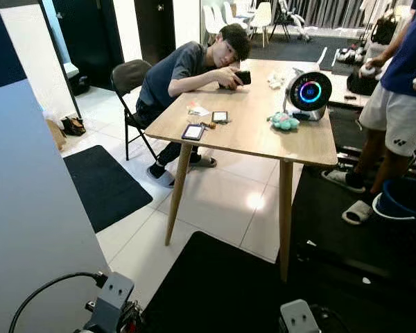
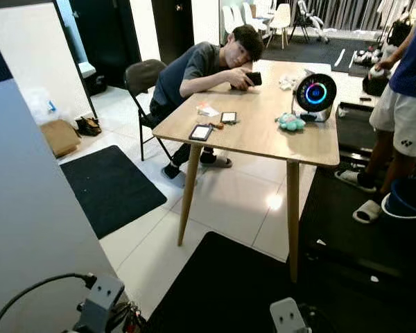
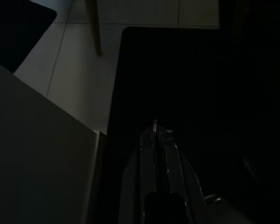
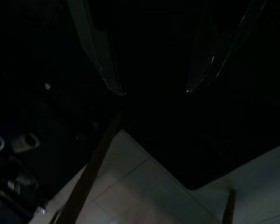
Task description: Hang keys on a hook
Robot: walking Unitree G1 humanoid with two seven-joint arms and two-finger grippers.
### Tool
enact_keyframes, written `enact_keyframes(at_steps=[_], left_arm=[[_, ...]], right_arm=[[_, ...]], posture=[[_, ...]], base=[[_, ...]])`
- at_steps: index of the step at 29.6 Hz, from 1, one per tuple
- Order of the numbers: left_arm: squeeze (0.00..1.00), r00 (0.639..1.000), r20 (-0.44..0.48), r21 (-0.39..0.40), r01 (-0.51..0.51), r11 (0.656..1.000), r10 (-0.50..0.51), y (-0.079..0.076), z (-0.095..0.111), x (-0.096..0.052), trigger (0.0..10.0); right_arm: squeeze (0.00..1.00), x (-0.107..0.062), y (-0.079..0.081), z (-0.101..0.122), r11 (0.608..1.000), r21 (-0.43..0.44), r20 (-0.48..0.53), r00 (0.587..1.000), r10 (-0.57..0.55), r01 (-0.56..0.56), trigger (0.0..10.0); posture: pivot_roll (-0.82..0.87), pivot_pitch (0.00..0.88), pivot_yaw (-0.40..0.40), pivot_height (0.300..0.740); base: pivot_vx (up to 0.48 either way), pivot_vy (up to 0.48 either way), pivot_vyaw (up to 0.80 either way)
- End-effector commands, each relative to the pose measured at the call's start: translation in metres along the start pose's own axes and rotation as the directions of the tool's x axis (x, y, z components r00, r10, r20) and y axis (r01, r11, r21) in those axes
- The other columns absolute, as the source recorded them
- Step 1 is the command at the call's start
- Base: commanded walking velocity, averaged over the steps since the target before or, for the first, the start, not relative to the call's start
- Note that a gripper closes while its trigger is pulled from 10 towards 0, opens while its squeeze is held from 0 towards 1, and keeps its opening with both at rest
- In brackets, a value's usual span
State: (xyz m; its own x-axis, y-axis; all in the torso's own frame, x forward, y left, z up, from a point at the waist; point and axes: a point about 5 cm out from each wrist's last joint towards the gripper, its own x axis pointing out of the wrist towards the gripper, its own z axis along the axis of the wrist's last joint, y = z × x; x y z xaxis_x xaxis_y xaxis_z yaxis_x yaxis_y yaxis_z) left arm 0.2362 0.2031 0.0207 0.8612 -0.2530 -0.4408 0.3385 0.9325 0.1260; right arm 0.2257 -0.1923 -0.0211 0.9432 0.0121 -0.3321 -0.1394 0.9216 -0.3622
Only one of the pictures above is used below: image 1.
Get brown cardboard box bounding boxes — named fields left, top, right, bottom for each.
left=45, top=118, right=67, bottom=150

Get black smartphone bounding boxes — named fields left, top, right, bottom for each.
left=234, top=70, right=252, bottom=86

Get grey curtain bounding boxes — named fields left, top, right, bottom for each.
left=302, top=0, right=403, bottom=28

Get round black ring-light display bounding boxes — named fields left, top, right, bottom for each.
left=283, top=68, right=333, bottom=122

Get white board with black frame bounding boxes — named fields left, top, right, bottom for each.
left=0, top=3, right=82, bottom=120

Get white slipper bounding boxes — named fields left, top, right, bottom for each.
left=342, top=200, right=375, bottom=225
left=322, top=169, right=367, bottom=194

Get black bag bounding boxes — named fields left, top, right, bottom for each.
left=347, top=68, right=381, bottom=96

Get light wooden table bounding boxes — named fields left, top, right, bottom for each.
left=144, top=59, right=338, bottom=282

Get light grey partition panel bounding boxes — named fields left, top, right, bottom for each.
left=0, top=0, right=112, bottom=333

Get blue card holder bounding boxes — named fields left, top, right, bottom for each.
left=181, top=123, right=206, bottom=142

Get teal plush toy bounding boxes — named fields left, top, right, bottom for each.
left=269, top=111, right=301, bottom=132

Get small black floor mat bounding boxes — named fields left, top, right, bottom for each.
left=62, top=144, right=153, bottom=233

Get black textured foam mat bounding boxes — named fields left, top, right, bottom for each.
left=289, top=104, right=416, bottom=278

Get seated person's right hand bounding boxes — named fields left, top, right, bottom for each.
left=220, top=66, right=245, bottom=89

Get grey sandal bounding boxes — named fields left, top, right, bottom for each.
left=147, top=165, right=175, bottom=188
left=189, top=154, right=218, bottom=169

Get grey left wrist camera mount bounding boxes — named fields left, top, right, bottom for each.
left=83, top=272, right=136, bottom=333

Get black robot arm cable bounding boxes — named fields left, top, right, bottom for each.
left=8, top=271, right=108, bottom=333

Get dark door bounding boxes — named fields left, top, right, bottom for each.
left=134, top=0, right=175, bottom=67
left=53, top=0, right=124, bottom=87

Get seated person in grey shirt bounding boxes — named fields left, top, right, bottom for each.
left=134, top=23, right=252, bottom=188

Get brown shoes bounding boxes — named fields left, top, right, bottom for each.
left=61, top=116, right=86, bottom=137

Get blue bucket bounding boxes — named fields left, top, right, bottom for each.
left=372, top=177, right=416, bottom=223

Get large smooth black mat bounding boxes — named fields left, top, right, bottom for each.
left=140, top=231, right=416, bottom=333

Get black folding chair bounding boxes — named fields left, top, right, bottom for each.
left=111, top=59, right=160, bottom=162

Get standing person in blue shirt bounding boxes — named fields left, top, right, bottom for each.
left=322, top=0, right=416, bottom=226

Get white crumpled wrapper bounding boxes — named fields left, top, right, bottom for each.
left=267, top=71, right=285, bottom=90

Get black backpack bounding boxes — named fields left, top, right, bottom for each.
left=371, top=14, right=399, bottom=46

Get white packet with orange mark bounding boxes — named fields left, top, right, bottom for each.
left=187, top=103, right=211, bottom=117

